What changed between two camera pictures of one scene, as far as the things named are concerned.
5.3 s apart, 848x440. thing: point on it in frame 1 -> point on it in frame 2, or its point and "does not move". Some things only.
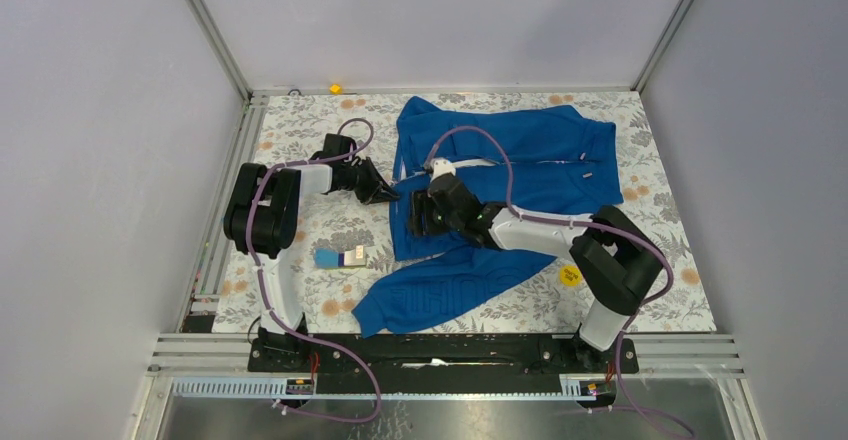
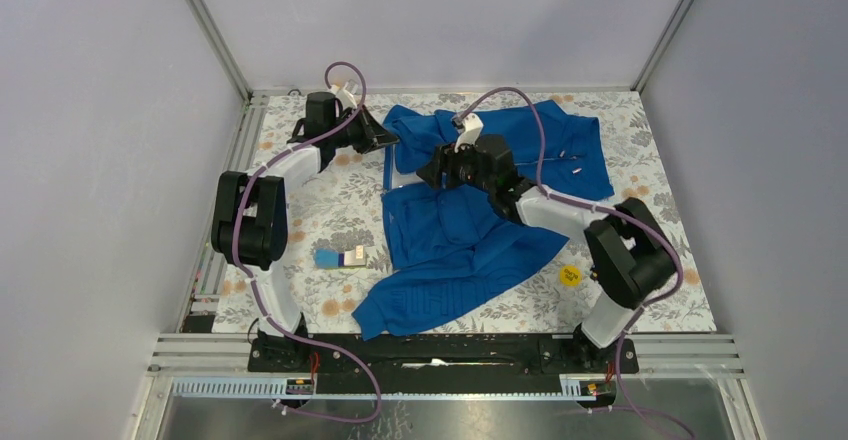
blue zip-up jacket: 526,160 does not move
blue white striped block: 330,258 does not move
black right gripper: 421,202 -> 444,161
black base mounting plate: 442,355 does not move
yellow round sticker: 570,275 does not move
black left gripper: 377,190 -> 373,135
